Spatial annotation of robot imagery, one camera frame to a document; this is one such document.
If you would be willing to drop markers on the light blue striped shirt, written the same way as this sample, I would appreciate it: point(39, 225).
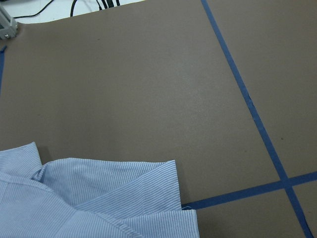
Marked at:
point(83, 198)

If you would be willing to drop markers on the aluminium frame post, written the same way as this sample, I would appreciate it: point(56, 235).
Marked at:
point(8, 25)

